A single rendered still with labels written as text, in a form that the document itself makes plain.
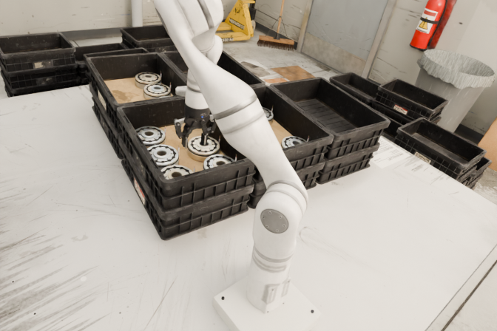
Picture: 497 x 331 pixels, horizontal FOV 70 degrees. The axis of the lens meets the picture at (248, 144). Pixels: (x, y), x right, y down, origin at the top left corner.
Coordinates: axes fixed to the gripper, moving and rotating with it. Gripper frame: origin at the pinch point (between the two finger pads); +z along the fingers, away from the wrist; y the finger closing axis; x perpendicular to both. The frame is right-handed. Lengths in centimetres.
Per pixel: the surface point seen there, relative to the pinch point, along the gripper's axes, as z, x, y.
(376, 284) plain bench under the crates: 17, -57, 33
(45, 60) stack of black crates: 36, 151, -33
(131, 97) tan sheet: 5.1, 41.3, -8.9
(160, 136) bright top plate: 1.9, 8.4, -8.1
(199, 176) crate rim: -4.8, -20.7, -7.6
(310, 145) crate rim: -4.9, -18.6, 31.3
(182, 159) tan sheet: 4.8, -1.9, -4.5
